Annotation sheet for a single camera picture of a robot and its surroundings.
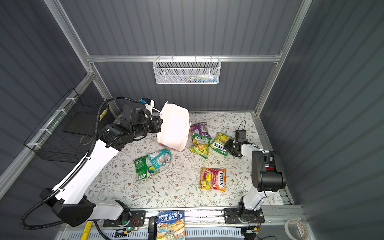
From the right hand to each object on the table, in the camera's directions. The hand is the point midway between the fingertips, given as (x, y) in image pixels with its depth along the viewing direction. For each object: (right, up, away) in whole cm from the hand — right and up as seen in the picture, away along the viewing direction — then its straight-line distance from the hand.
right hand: (227, 147), depth 98 cm
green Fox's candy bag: (-18, +2, -1) cm, 18 cm away
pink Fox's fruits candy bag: (-12, -16, -14) cm, 24 cm away
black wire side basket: (-85, +9, -24) cm, 89 cm away
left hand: (-36, +16, -29) cm, 49 cm away
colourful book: (-33, -33, -28) cm, 54 cm away
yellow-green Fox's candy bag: (-6, +2, +1) cm, 6 cm away
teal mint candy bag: (-43, -5, -9) cm, 44 cm away
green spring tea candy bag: (-54, -10, -9) cm, 55 cm away
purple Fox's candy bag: (-18, +12, +8) cm, 23 cm away
